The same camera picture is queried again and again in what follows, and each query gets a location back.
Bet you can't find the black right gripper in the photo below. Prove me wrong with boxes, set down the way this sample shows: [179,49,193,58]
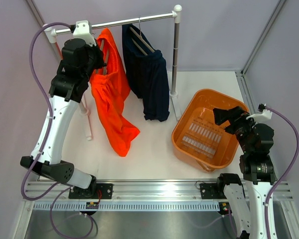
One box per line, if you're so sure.
[213,106,260,154]

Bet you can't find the orange mesh shorts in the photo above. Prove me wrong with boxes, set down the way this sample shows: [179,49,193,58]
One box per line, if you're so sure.
[90,28,140,157]

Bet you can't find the beige hanger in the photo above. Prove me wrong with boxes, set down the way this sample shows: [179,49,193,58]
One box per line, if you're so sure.
[129,21,155,56]
[100,39,109,75]

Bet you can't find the navy blue shorts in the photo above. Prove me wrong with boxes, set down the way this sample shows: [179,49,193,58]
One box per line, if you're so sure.
[122,24,169,122]

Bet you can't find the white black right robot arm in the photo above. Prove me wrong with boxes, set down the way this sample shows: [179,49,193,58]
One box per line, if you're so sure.
[213,106,278,239]

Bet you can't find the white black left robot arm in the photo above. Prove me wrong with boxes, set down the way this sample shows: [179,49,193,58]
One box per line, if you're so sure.
[20,38,105,199]

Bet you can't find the orange plastic basket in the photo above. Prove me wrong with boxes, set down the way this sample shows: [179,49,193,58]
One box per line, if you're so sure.
[171,89,248,172]

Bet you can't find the silver clothes rack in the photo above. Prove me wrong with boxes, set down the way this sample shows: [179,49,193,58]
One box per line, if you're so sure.
[42,4,183,141]

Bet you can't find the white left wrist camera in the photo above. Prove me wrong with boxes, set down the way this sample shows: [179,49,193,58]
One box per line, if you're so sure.
[72,20,97,46]

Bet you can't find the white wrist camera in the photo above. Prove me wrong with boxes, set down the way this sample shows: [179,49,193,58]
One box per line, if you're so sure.
[246,104,273,123]
[72,20,97,46]

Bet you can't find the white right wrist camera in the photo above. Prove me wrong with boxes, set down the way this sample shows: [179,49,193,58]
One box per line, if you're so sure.
[246,104,273,123]

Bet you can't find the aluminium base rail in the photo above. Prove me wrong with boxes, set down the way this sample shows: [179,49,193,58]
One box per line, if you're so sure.
[25,180,293,202]

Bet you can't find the white slotted cable duct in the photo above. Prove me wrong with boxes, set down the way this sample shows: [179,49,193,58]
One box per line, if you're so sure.
[33,201,220,212]

